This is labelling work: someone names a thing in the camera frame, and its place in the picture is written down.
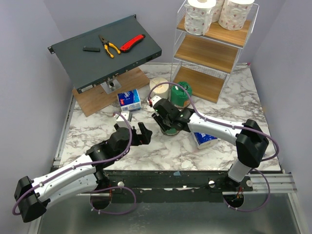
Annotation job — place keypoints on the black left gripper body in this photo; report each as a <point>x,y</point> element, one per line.
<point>135,140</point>

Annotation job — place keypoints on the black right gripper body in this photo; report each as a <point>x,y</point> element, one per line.
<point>161,119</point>

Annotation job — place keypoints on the green roll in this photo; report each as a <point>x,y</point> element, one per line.
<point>169,131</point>
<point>178,97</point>

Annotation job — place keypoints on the beige brown paper roll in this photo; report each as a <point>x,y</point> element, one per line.
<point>162,90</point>

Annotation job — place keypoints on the short floral paper roll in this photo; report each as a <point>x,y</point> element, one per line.
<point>198,17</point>

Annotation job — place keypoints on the small floral paper roll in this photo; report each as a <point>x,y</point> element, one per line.
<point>217,10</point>

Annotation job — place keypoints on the large floral paper roll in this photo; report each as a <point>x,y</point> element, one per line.
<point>234,14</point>

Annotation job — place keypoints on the green roll front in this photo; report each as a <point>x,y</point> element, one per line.
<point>169,131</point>

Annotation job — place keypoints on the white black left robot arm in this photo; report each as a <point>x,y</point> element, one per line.
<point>34,196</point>

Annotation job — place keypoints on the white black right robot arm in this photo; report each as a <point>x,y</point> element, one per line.
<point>249,140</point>

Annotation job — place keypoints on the blue Tempo roll left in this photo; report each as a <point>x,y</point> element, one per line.
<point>129,101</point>

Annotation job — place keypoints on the blue tempo roll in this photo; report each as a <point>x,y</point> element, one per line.
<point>129,101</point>
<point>204,140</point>

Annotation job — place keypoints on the blue Tempo roll right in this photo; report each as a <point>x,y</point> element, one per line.
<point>204,140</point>

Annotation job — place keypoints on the wooden base board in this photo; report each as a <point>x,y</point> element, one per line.
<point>95,99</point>

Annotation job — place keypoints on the grey metal stand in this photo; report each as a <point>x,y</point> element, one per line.
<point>110,85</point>

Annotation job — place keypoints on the red black utility knife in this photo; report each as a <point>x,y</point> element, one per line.
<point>126,47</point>

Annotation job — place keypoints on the dark grey rack panel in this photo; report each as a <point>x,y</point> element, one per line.
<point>87,69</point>

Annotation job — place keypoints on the small black connector block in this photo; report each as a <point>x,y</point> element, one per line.
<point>91,49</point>

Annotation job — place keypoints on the black aluminium mounting rail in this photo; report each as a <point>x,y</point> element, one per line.
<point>117,186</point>

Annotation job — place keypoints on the white wire wooden shelf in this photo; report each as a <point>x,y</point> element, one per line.
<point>207,61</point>

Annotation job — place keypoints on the yellow handled pliers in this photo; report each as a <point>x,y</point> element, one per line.
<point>107,45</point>

